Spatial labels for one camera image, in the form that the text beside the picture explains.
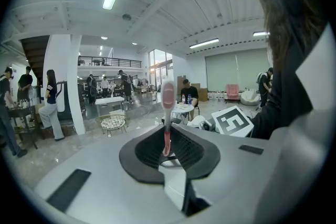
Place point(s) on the black balcony railing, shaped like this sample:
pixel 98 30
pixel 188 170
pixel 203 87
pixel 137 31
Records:
pixel 110 61

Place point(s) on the person's black jacket torso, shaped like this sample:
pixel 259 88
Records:
pixel 291 86

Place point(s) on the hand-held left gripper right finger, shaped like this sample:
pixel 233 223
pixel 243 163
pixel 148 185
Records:
pixel 231 165

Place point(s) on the white low bench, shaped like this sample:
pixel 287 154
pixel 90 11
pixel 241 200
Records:
pixel 109 101

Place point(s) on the pink white toothbrush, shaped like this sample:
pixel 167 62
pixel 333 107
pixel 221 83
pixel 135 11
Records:
pixel 168 97

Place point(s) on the pink armchair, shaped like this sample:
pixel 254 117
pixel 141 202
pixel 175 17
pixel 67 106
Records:
pixel 232 91

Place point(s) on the round ceiling smoke detector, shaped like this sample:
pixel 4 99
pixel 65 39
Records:
pixel 126 17

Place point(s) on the dark wooden table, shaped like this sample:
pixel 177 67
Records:
pixel 22 112

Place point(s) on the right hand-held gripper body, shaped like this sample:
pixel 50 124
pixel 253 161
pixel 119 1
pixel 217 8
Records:
pixel 232 122

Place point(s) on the grey window blind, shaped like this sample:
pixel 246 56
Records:
pixel 231 68

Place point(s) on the clear water bottle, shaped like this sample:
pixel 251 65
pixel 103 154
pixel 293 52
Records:
pixel 183 99
pixel 189 99

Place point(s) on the round white side table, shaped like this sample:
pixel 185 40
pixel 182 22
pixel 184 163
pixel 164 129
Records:
pixel 181 110

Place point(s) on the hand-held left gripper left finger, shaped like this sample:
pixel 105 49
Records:
pixel 105 165

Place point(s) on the white beanbag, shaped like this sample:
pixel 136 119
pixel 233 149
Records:
pixel 249 99

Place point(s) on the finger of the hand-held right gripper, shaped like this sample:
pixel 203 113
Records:
pixel 195 122

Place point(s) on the cardboard box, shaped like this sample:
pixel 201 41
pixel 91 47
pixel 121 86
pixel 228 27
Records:
pixel 202 93

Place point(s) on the person's right forearm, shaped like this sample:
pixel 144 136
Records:
pixel 265 120

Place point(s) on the dark wooden staircase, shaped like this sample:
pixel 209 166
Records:
pixel 34 52

